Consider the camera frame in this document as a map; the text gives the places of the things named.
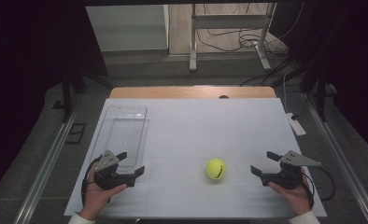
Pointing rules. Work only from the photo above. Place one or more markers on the person's right hand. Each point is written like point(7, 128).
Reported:
point(294, 199)

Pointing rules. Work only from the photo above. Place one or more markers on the wooden table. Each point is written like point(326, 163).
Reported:
point(179, 92)

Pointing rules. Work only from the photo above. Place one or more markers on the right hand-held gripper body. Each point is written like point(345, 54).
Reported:
point(286, 179)

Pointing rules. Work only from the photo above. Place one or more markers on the black floor socket plate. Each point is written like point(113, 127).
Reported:
point(75, 133)

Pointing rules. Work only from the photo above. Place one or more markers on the person's left white sleeve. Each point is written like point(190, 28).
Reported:
point(79, 219)

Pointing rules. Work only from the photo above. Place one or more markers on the grey metal desk frame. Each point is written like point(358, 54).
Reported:
point(229, 21)

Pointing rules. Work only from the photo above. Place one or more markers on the white cabinet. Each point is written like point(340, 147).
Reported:
point(126, 28)

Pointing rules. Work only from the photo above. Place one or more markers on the white board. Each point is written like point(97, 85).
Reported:
point(191, 130)

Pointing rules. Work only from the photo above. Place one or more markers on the person's right white sleeve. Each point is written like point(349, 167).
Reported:
point(305, 218)

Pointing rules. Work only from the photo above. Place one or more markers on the yellow tennis ball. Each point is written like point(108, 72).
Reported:
point(216, 169)

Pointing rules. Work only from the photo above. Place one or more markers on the person's white sleeve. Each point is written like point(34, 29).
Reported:
point(79, 219)
point(305, 218)

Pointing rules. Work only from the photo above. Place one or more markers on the clear plastic container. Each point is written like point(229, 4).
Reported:
point(126, 133)

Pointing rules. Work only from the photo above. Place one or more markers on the white power strip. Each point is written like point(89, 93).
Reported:
point(295, 124)

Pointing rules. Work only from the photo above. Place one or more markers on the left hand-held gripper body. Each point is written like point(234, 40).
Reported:
point(110, 179)

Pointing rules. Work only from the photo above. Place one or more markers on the person's left hand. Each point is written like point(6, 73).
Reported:
point(96, 199)

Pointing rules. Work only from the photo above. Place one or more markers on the black stand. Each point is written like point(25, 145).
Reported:
point(67, 96)
point(320, 93)

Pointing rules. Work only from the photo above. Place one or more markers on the dark curtain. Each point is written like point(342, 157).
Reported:
point(353, 62)
point(23, 62)

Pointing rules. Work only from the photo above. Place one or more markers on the metal floor rail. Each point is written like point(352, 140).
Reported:
point(344, 168)
point(48, 161)

